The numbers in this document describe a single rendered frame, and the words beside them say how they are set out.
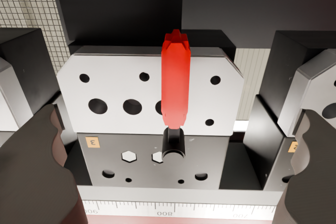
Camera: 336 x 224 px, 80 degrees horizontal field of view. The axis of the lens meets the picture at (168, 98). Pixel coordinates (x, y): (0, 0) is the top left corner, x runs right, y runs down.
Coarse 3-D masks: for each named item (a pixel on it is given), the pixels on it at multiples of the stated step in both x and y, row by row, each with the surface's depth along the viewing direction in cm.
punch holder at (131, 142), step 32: (192, 32) 21; (64, 64) 16; (96, 64) 15; (128, 64) 15; (160, 64) 15; (192, 64) 15; (224, 64) 15; (64, 96) 17; (96, 96) 17; (128, 96) 17; (160, 96) 17; (192, 96) 17; (224, 96) 17; (96, 128) 19; (128, 128) 19; (160, 128) 19; (192, 128) 18; (224, 128) 18; (96, 160) 22; (128, 160) 22; (160, 160) 21; (192, 160) 21; (224, 160) 21
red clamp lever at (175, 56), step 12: (168, 36) 12; (180, 36) 12; (168, 48) 11; (180, 48) 11; (168, 60) 11; (180, 60) 11; (168, 72) 12; (180, 72) 12; (168, 84) 12; (180, 84) 12; (168, 96) 13; (180, 96) 13; (168, 108) 13; (180, 108) 13; (168, 120) 14; (180, 120) 14; (168, 132) 15; (180, 132) 16; (168, 144) 15; (180, 144) 15; (168, 156) 15; (180, 156) 15
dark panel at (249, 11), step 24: (192, 0) 62; (216, 0) 62; (240, 0) 62; (264, 0) 62; (288, 0) 61; (312, 0) 61; (192, 24) 66; (216, 24) 66; (240, 24) 65; (264, 24) 65; (288, 24) 65; (312, 24) 65
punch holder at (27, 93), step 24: (0, 48) 17; (24, 48) 20; (0, 72) 17; (24, 72) 20; (48, 72) 24; (0, 96) 17; (24, 96) 20; (48, 96) 24; (0, 120) 19; (24, 120) 20; (0, 144) 21; (72, 144) 29
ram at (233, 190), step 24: (240, 144) 30; (72, 168) 26; (240, 168) 26; (96, 192) 25; (120, 192) 25; (144, 192) 25; (168, 192) 24; (192, 192) 24; (216, 192) 24; (240, 192) 24; (264, 192) 24; (96, 216) 28; (120, 216) 28; (144, 216) 27
